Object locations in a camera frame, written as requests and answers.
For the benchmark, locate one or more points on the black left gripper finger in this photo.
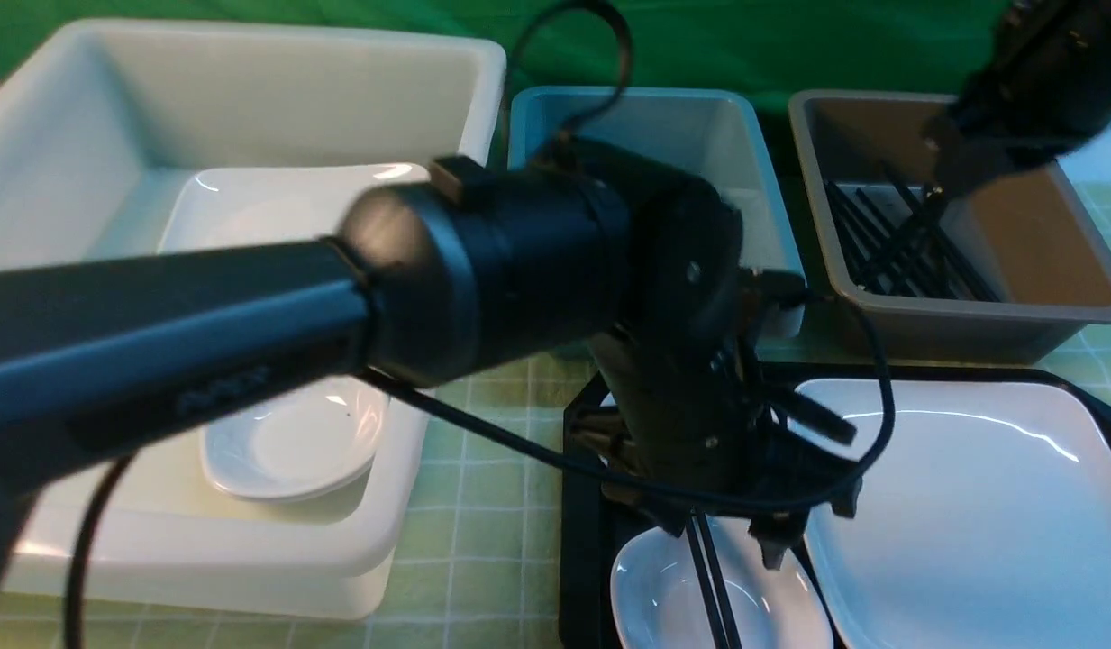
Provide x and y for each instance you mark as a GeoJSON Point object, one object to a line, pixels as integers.
{"type": "Point", "coordinates": [777, 534]}

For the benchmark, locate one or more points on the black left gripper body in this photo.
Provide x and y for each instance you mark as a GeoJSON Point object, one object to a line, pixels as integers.
{"type": "Point", "coordinates": [713, 429]}

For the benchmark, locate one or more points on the white bowl tray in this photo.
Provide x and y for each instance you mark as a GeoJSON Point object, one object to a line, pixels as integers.
{"type": "Point", "coordinates": [657, 600]}

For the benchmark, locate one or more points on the large white rice plate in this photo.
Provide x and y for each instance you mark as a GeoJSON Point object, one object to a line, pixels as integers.
{"type": "Point", "coordinates": [985, 523]}

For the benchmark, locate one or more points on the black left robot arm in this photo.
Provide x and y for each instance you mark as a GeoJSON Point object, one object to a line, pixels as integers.
{"type": "Point", "coordinates": [428, 282]}

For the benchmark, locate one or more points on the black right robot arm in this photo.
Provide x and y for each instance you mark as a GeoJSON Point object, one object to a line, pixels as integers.
{"type": "Point", "coordinates": [1045, 92]}

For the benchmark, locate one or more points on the white square plate in bin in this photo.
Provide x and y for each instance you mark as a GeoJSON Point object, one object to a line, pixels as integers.
{"type": "Point", "coordinates": [236, 207]}

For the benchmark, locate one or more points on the black serving tray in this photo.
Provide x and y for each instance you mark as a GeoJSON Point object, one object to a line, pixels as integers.
{"type": "Point", "coordinates": [592, 530]}

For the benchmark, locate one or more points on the green checkered tablecloth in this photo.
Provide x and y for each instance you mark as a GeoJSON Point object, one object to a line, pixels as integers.
{"type": "Point", "coordinates": [477, 561]}

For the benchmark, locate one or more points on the black chopsticks pile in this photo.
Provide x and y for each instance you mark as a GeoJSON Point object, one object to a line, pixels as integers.
{"type": "Point", "coordinates": [906, 252]}

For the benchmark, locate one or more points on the teal plastic bin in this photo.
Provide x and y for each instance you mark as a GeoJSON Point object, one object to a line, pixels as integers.
{"type": "Point", "coordinates": [712, 133]}

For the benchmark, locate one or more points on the small white bowl in bin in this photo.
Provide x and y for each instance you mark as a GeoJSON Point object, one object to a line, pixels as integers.
{"type": "Point", "coordinates": [301, 445]}

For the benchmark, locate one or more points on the green backdrop cloth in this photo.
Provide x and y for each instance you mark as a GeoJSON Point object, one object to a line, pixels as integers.
{"type": "Point", "coordinates": [765, 50]}

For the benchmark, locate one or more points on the grey brown plastic bin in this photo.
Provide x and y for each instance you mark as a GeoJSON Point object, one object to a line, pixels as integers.
{"type": "Point", "coordinates": [1028, 236]}

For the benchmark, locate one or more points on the large white plastic bin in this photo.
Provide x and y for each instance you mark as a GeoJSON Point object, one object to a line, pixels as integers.
{"type": "Point", "coordinates": [101, 129]}

